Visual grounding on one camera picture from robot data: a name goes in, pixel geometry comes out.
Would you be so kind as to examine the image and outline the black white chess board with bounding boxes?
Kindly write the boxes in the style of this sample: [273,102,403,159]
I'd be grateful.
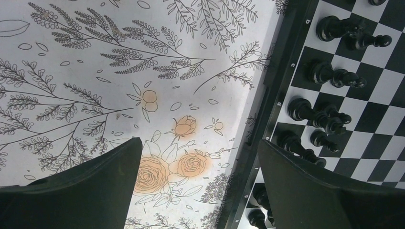
[217,0,405,229]

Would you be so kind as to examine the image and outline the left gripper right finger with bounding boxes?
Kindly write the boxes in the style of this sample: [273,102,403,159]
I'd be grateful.
[257,140,405,229]

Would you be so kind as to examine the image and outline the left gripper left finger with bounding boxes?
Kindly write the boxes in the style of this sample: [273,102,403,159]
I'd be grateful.
[0,137,142,229]

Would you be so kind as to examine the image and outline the black chess piece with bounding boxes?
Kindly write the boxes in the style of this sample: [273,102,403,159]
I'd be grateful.
[306,60,334,85]
[287,98,346,135]
[316,16,366,42]
[347,33,392,50]

